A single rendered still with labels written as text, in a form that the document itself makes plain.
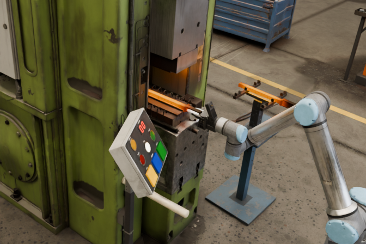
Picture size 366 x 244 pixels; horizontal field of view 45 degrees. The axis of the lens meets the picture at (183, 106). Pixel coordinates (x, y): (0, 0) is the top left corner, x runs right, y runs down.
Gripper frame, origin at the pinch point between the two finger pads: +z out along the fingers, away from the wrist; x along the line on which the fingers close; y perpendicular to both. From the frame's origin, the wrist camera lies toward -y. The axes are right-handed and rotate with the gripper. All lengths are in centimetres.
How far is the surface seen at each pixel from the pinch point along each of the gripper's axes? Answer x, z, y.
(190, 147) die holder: 0.2, -3.1, 26.3
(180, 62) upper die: -9.8, 3.0, -32.0
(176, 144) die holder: -15.3, -3.1, 16.0
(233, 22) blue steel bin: 353, 157, 74
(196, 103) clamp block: 12.7, 3.4, 2.9
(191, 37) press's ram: -0.7, 3.0, -43.4
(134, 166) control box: -71, -19, -9
